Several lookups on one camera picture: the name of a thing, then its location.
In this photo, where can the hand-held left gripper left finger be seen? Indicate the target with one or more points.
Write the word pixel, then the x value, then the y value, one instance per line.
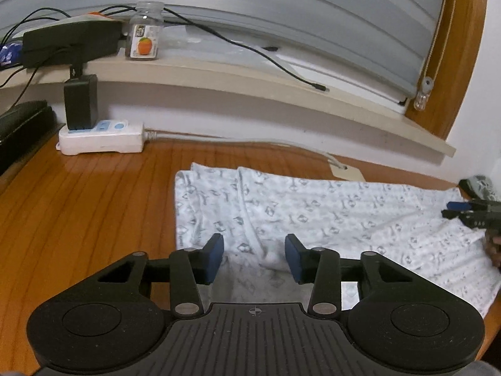
pixel 212 260

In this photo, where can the blue printed packet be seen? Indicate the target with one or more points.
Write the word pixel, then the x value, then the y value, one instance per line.
pixel 8 55

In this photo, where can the black box device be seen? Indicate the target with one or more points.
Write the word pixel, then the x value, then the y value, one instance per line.
pixel 70 43

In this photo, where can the beige window sill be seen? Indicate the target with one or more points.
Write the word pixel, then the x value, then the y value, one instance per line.
pixel 235 82

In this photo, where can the grey window blind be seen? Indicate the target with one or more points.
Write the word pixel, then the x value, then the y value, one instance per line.
pixel 274 4

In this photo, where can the white orange gadget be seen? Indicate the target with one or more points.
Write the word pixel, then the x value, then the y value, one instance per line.
pixel 94 16

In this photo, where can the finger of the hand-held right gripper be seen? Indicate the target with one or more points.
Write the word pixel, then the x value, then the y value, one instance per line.
pixel 460 205
pixel 481 219

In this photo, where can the wooden window frame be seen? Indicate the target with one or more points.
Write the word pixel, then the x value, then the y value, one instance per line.
pixel 458 66

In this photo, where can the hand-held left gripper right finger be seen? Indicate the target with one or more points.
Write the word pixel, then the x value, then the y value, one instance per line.
pixel 295 260

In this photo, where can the black power adapter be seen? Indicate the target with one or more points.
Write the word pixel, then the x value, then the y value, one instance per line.
pixel 80 102

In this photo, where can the clear bottle orange label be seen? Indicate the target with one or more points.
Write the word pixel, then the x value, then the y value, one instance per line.
pixel 144 35

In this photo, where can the clear plastic bag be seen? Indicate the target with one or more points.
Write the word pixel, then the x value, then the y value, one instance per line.
pixel 184 41

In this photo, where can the grey printed t-shirt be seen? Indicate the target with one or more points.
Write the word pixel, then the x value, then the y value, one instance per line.
pixel 481 188

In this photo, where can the white patterned pajama top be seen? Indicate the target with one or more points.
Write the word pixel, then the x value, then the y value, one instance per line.
pixel 332 211

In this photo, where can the black case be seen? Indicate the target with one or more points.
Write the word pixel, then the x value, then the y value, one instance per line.
pixel 21 137

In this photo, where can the person's right hand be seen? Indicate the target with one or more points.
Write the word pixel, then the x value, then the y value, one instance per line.
pixel 495 250

